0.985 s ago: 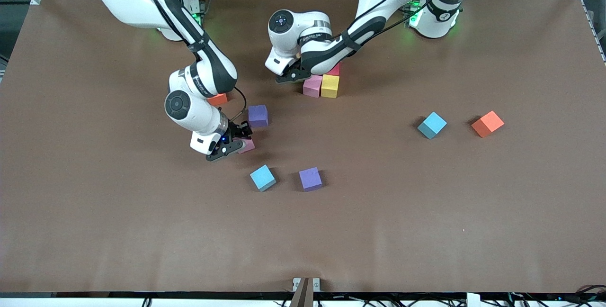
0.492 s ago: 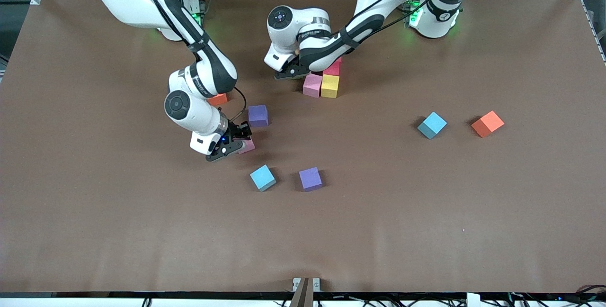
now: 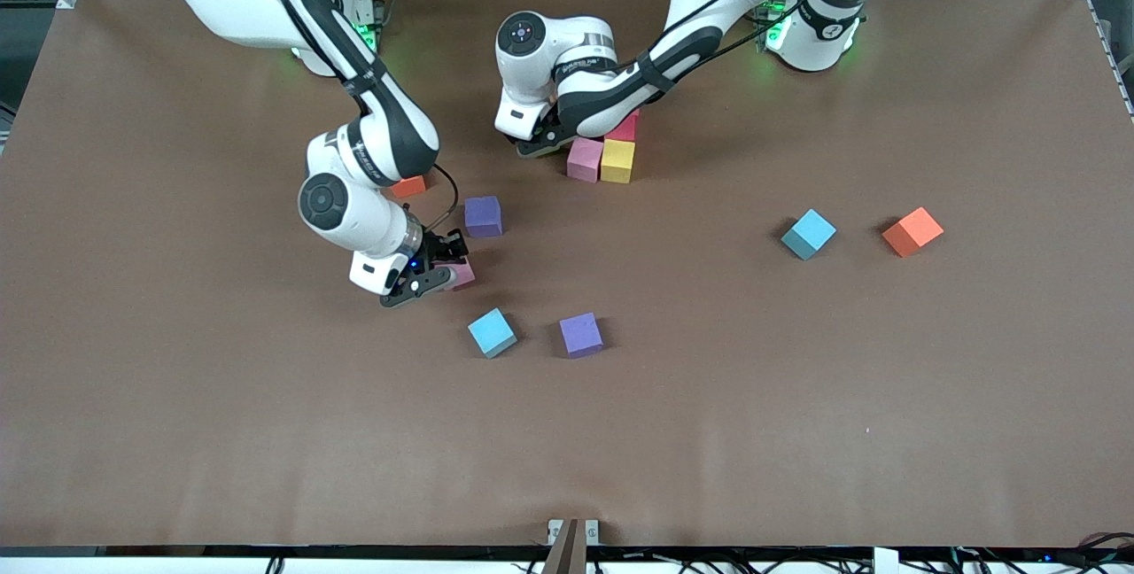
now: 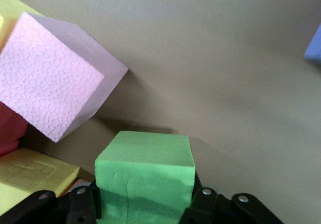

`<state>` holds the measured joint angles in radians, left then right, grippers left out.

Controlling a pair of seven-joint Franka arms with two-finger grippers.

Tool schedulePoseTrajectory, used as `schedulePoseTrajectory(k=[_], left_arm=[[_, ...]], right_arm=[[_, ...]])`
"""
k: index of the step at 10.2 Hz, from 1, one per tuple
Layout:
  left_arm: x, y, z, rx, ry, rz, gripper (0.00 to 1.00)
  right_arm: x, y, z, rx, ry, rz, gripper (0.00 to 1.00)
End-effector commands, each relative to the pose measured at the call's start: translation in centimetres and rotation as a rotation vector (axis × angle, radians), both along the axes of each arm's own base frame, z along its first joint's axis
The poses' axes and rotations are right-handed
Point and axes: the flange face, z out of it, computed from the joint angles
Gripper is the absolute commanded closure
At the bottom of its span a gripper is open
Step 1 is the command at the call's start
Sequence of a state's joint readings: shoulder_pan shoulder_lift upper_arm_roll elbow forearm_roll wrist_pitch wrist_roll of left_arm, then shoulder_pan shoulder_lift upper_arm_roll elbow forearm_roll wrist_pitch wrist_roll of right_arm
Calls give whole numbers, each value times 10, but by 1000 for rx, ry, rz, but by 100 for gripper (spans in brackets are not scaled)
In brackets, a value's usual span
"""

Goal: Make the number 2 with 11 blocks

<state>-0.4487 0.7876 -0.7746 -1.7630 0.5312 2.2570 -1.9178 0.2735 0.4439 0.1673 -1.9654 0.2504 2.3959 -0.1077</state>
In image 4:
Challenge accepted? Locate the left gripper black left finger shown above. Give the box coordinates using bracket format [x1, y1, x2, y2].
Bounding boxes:
[0, 185, 102, 224]

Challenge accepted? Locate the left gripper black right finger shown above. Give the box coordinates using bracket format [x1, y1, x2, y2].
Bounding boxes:
[178, 176, 284, 224]

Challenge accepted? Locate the yellow foam cube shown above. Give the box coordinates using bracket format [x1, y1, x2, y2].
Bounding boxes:
[0, 0, 44, 55]
[0, 147, 81, 211]

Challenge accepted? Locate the green foam cube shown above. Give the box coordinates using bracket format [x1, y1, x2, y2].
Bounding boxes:
[94, 130, 196, 224]

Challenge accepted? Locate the red foam cube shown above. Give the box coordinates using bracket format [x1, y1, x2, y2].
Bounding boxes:
[0, 100, 29, 157]

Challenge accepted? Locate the brown paper table cover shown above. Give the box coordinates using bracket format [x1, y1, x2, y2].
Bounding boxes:
[0, 0, 321, 224]

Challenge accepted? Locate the purple foam cube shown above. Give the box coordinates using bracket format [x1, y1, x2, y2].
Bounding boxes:
[303, 23, 321, 71]

